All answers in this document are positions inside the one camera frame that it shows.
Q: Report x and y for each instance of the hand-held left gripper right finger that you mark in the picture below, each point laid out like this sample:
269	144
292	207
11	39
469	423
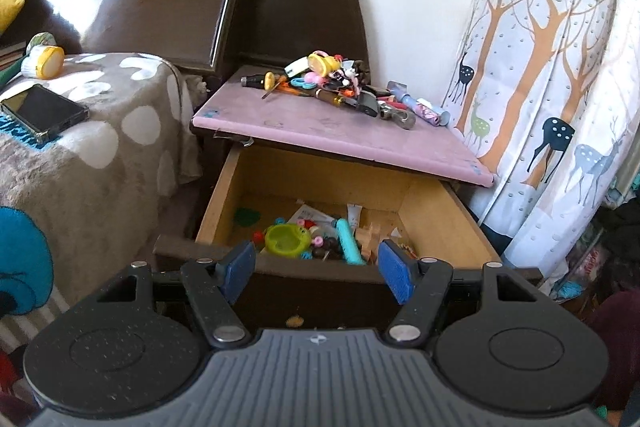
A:
395	276

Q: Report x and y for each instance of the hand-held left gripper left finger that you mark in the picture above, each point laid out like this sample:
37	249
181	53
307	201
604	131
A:
241	269

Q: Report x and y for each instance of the wooden drawer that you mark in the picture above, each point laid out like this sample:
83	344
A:
280	177

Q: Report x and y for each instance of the wooden block toy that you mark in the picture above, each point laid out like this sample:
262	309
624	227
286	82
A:
370	242

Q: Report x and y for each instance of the green toy bowl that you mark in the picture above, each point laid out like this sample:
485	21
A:
286	241

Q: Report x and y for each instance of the green felt piece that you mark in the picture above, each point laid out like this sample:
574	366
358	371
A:
247	216

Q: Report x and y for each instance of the teal tube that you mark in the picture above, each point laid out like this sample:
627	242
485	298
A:
350	242

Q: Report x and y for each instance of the white tube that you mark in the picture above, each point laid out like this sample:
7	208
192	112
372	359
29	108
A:
354	214

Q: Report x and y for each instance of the white paper card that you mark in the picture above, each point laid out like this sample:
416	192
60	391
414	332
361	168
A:
312	216

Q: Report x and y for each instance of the nightstand with pink top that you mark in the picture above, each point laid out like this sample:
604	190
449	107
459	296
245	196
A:
320	127

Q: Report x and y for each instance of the pink patterned tube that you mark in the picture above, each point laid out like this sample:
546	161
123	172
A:
425	112

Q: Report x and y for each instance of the beige blanket with white dots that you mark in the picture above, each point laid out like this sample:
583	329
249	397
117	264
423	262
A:
100	167

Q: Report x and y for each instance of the black and yellow screwdriver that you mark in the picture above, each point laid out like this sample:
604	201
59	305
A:
260	81

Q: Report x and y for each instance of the small black and white figure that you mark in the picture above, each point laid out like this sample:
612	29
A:
352	71

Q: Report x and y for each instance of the striped cloth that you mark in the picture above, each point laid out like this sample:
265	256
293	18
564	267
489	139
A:
30	322

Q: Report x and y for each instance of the blue fuzzy cloth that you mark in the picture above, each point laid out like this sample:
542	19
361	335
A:
22	262

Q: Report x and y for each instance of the yellow round toy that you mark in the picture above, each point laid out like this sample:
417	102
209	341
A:
324	63

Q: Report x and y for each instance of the pile of dark clothes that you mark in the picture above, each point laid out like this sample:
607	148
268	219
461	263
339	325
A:
617	227

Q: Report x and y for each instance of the dark red cloth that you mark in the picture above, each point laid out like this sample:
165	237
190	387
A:
617	337

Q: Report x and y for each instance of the deer and tree print curtain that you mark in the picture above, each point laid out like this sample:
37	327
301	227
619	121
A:
545	82

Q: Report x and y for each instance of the black smartphone in clear case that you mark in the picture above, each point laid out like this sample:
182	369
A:
42	109

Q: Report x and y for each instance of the white jar with yellow lid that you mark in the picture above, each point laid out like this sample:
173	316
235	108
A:
47	63

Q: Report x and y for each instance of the green patterned cloth ball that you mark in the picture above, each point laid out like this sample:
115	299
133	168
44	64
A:
41	40

